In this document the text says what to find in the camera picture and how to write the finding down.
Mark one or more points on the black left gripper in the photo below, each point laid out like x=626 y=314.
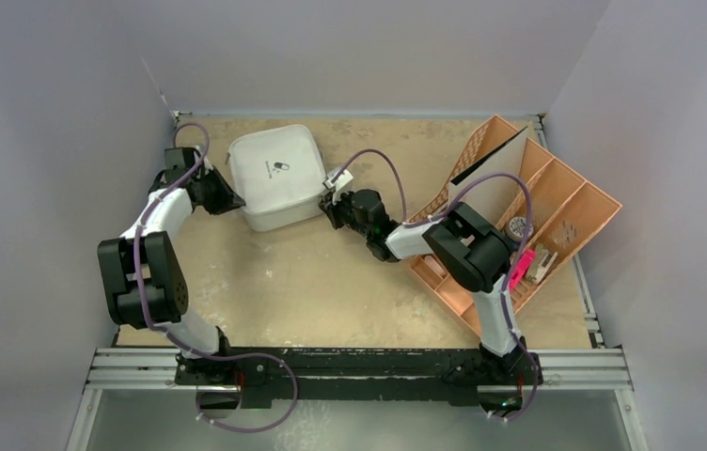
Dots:
x=227 y=201

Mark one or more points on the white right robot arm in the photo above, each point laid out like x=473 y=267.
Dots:
x=470 y=250

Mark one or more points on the grey medicine case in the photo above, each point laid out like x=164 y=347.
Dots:
x=279 y=175

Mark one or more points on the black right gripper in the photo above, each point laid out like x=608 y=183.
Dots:
x=338 y=211

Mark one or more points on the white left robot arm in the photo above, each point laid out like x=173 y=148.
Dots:
x=142 y=280

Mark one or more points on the pink sticky note block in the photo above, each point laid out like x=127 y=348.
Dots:
x=522 y=265

